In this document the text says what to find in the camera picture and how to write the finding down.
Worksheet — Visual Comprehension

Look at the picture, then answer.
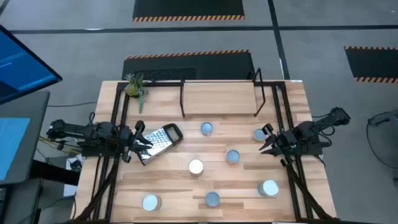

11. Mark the short green yellow can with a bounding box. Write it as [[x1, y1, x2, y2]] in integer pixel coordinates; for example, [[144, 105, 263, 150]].
[[252, 128, 267, 142]]

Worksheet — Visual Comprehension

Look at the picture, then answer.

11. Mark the tall blue tomato can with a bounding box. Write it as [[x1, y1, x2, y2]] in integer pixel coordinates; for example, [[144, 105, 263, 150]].
[[257, 179, 280, 198]]

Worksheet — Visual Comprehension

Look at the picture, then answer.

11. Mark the short blue pink corn can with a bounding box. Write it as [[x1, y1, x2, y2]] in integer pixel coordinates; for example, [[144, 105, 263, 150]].
[[205, 192, 221, 208]]

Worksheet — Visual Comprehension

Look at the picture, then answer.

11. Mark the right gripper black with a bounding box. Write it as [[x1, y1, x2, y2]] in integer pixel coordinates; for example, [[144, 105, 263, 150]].
[[259, 123, 299, 167]]

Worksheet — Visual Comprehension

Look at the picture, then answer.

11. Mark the tall green yellow can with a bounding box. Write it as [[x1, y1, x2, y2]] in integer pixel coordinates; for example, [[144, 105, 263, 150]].
[[188, 159, 205, 177]]

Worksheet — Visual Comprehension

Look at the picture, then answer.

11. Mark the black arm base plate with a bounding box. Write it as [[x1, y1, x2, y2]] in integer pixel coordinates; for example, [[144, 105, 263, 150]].
[[297, 141, 325, 158], [81, 141, 125, 158]]

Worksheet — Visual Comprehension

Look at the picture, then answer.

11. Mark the black mat orange-striped edge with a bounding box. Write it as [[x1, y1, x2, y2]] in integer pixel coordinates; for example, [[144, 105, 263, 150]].
[[132, 0, 246, 22], [344, 45, 398, 84], [121, 49, 256, 81]]

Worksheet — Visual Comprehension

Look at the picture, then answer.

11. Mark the small potted succulent plant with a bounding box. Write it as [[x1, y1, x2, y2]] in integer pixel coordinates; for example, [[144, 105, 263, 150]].
[[123, 73, 150, 114]]

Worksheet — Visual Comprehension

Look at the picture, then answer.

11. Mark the tall orange green-beans can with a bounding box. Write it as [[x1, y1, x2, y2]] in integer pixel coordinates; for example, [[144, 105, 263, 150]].
[[141, 194, 162, 212]]

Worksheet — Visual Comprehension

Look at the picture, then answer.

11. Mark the short red white can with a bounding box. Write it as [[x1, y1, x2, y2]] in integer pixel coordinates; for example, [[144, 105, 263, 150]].
[[200, 121, 214, 136]]

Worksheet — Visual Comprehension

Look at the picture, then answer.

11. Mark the grey desk top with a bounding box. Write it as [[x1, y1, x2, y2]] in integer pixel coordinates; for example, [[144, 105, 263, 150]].
[[0, 90, 51, 187]]

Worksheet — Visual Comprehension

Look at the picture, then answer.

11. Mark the black looped floor cable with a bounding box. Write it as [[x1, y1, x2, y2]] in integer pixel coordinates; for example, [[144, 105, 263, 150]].
[[366, 124, 398, 170]]

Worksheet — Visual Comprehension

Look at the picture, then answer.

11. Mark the yellow cable bundle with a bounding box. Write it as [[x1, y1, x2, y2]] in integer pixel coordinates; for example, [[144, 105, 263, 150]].
[[39, 135, 83, 156]]

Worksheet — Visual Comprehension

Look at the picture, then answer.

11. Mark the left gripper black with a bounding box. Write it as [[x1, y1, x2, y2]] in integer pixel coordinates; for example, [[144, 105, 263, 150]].
[[119, 120, 154, 164]]

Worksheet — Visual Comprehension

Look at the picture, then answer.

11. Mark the black wire shelf frame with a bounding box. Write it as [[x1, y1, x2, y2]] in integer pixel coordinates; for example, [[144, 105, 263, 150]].
[[179, 68, 267, 118]]

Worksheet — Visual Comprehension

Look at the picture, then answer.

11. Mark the short yellow brown-print can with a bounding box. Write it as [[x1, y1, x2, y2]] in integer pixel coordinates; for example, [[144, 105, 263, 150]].
[[226, 149, 241, 164]]

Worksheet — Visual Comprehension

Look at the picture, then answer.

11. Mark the thin black floor cable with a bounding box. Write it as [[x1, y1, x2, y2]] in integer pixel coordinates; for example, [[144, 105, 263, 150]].
[[46, 101, 98, 108]]

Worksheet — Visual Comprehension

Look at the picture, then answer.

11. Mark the black stand base bar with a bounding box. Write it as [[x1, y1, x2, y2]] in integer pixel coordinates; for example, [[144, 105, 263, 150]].
[[30, 160, 80, 187]]

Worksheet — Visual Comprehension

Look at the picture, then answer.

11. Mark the large blue-lit monitor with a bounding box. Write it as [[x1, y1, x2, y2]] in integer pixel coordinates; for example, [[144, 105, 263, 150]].
[[0, 24, 63, 106]]

